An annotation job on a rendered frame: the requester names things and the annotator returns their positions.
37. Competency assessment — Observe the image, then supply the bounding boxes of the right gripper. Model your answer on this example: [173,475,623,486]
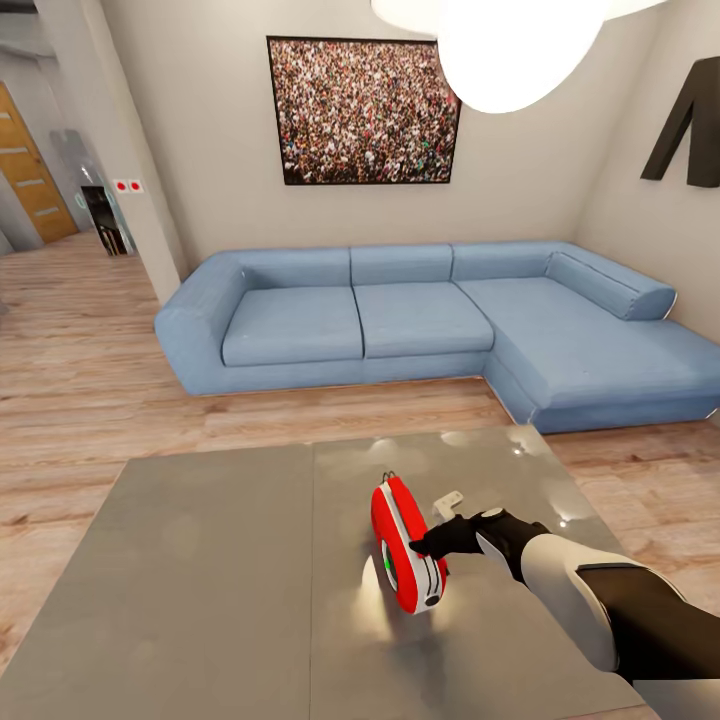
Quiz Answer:
[409,514,466,560]

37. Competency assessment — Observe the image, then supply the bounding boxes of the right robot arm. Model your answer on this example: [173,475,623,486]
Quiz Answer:
[409,491,720,720]

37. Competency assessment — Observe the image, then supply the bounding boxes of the radio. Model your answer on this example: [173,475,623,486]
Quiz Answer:
[371,474,450,615]

